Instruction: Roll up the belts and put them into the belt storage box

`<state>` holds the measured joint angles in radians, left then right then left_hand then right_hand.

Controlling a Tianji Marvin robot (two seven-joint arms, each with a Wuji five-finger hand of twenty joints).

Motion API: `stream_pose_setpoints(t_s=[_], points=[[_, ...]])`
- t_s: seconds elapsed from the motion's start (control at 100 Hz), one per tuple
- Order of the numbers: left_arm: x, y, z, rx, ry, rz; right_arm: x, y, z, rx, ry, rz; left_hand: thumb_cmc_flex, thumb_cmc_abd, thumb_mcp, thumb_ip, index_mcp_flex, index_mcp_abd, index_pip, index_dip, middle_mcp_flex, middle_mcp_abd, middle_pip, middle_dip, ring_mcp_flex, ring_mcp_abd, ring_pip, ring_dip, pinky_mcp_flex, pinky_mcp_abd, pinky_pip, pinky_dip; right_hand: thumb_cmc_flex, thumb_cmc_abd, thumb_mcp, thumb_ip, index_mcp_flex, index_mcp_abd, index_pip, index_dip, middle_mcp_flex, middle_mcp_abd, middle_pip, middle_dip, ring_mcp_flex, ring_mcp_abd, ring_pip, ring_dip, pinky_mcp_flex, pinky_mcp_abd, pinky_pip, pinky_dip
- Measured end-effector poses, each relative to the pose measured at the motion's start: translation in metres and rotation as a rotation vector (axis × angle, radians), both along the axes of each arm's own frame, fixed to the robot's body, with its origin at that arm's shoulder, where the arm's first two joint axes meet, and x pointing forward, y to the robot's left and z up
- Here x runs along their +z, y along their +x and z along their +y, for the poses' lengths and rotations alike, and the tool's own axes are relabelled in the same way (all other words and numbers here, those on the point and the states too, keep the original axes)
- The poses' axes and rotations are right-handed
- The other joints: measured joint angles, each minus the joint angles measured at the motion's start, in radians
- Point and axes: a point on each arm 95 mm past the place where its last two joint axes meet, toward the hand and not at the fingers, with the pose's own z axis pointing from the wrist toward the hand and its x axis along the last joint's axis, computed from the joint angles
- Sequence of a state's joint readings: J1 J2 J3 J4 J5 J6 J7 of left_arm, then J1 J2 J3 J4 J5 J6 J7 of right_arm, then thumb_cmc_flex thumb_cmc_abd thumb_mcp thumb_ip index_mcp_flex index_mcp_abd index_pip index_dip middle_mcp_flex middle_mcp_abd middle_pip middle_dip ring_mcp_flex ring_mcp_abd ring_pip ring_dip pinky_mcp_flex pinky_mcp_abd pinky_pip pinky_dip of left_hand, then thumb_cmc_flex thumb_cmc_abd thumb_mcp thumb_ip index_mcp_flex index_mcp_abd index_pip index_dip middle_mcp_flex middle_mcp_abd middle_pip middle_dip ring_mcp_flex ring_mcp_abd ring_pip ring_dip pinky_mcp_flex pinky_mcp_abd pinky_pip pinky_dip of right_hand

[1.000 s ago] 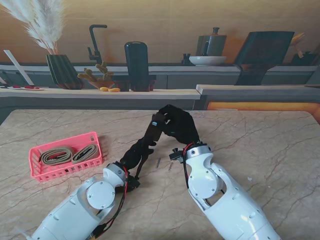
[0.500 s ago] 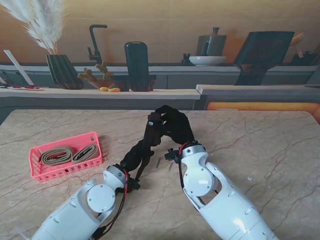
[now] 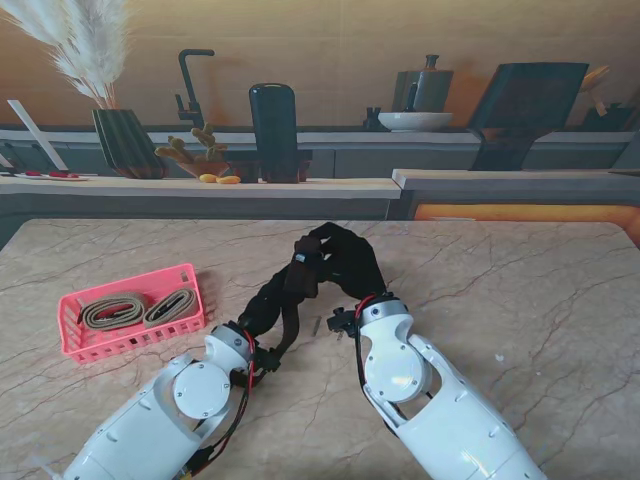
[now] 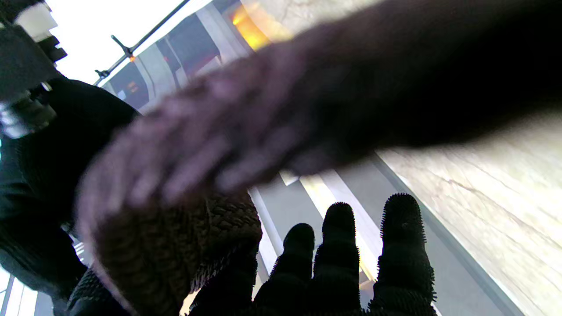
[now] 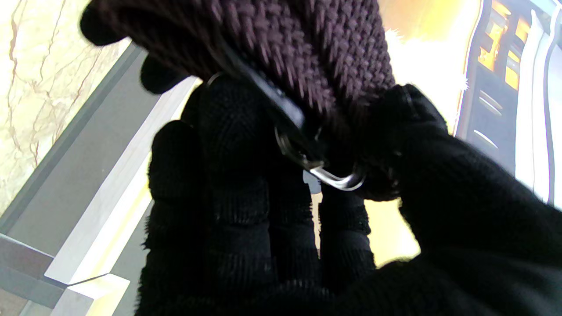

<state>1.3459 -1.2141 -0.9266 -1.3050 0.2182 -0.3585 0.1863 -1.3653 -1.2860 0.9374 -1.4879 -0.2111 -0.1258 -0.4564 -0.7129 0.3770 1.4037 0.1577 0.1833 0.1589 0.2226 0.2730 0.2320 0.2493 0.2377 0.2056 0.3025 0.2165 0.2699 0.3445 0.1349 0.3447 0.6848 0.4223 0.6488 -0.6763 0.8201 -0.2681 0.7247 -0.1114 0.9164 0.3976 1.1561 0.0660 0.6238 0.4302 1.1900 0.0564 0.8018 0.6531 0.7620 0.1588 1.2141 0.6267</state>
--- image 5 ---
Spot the light wooden counter shelf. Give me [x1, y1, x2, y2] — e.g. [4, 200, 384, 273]
[44, 77, 203, 286]

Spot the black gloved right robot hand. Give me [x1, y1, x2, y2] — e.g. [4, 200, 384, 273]
[136, 77, 562, 316]

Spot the pale stone counter slab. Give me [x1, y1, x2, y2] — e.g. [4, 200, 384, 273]
[49, 273, 131, 316]

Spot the dark brown woven belt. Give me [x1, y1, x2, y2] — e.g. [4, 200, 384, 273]
[94, 0, 396, 192]

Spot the dark slatted tall cabinet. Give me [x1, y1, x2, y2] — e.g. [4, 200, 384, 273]
[454, 0, 562, 207]

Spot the white pampas grass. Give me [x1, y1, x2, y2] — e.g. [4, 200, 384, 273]
[382, 26, 469, 132]

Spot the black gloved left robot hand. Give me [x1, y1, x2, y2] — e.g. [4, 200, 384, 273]
[79, 0, 190, 95]

